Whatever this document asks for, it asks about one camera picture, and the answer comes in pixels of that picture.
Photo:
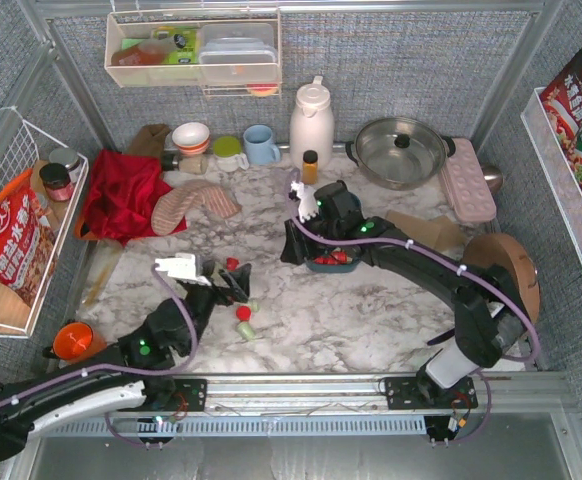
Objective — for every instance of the clear plastic food containers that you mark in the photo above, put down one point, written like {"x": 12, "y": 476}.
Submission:
{"x": 238, "y": 53}

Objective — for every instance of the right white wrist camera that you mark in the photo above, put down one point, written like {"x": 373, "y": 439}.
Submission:
{"x": 308, "y": 207}

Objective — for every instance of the left white wire basket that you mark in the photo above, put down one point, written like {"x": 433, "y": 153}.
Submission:
{"x": 21, "y": 152}

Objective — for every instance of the light blue mug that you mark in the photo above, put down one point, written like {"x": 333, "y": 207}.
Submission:
{"x": 259, "y": 145}

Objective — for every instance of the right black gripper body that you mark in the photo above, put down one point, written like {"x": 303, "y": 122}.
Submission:
{"x": 300, "y": 240}

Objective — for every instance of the white orange striped bowl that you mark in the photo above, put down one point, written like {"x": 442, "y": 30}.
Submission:
{"x": 191, "y": 138}

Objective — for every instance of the orange plastic bowl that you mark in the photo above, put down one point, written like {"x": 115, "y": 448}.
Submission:
{"x": 77, "y": 341}

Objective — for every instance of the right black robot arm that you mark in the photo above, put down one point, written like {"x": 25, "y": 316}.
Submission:
{"x": 489, "y": 313}

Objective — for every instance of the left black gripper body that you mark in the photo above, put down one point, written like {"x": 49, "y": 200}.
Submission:
{"x": 216, "y": 288}

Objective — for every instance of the silver lid glass jar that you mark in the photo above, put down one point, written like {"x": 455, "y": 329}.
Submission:
{"x": 66, "y": 157}

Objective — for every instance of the red seasoning packet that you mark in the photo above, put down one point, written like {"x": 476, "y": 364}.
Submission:
{"x": 26, "y": 238}

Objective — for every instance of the teal plastic storage basket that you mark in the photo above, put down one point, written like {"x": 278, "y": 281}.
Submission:
{"x": 333, "y": 267}

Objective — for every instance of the green lid sugar jar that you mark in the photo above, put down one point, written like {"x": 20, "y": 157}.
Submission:
{"x": 229, "y": 155}

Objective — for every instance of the striped pink brown towel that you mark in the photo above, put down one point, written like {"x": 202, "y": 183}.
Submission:
{"x": 171, "y": 208}

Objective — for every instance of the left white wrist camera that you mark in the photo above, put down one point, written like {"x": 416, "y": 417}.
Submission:
{"x": 185, "y": 267}

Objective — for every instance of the brown paper bag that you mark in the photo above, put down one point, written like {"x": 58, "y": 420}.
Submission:
{"x": 149, "y": 141}

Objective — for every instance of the round wooden board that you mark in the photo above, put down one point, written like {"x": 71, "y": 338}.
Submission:
{"x": 504, "y": 250}

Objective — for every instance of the brown cardboard sheet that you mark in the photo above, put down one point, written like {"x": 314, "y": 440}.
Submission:
{"x": 439, "y": 234}

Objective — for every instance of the pink egg tray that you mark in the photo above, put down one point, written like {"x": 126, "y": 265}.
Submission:
{"x": 464, "y": 185}

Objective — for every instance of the steel pot with lid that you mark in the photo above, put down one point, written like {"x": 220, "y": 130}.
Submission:
{"x": 399, "y": 153}

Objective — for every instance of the white thermos jug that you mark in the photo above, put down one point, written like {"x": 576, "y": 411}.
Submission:
{"x": 312, "y": 124}

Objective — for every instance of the cream wall basket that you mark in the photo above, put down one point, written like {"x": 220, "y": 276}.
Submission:
{"x": 134, "y": 59}

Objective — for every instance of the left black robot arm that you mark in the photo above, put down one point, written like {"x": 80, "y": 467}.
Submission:
{"x": 136, "y": 370}

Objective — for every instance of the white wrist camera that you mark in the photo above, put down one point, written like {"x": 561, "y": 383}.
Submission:
{"x": 308, "y": 207}
{"x": 185, "y": 267}

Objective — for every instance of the red lid glass jar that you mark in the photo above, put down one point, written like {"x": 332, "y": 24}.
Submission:
{"x": 57, "y": 182}

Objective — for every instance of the red coffee capsule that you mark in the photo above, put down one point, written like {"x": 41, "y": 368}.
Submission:
{"x": 323, "y": 260}
{"x": 340, "y": 258}
{"x": 232, "y": 263}
{"x": 243, "y": 313}

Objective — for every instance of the right white mesh basket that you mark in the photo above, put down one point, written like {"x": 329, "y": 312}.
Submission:
{"x": 562, "y": 183}

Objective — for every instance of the orange spice bottle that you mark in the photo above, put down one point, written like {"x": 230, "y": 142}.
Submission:
{"x": 310, "y": 167}

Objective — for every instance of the glass grain shaker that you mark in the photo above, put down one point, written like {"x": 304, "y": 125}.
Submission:
{"x": 196, "y": 165}

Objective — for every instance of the red cloth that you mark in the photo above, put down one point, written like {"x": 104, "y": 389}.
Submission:
{"x": 123, "y": 191}

